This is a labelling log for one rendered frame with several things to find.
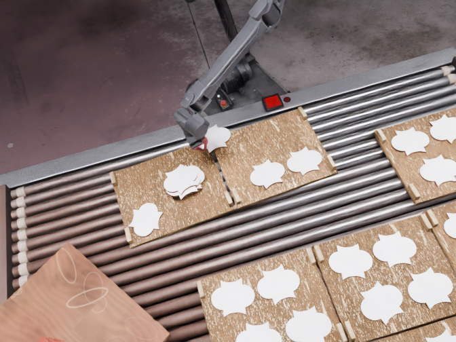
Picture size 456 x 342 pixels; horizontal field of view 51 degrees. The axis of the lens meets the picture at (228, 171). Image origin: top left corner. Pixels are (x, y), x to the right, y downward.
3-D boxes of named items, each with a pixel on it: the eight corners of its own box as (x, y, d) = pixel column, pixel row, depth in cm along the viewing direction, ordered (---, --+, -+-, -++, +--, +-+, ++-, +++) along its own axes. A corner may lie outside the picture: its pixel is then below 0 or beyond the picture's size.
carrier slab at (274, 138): (209, 141, 198) (208, 139, 196) (300, 110, 202) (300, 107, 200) (237, 210, 179) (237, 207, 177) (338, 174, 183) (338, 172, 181)
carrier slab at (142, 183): (110, 176, 193) (110, 173, 192) (205, 142, 198) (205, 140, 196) (131, 249, 174) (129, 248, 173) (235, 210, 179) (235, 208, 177)
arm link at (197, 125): (202, 98, 170) (188, 89, 163) (223, 113, 164) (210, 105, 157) (183, 126, 171) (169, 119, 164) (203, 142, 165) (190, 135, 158)
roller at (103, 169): (15, 193, 199) (9, 187, 195) (448, 70, 211) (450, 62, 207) (15, 203, 196) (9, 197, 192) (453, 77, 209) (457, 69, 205)
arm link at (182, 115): (180, 102, 165) (169, 114, 164) (193, 112, 162) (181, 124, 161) (188, 114, 171) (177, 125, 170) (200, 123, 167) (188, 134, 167)
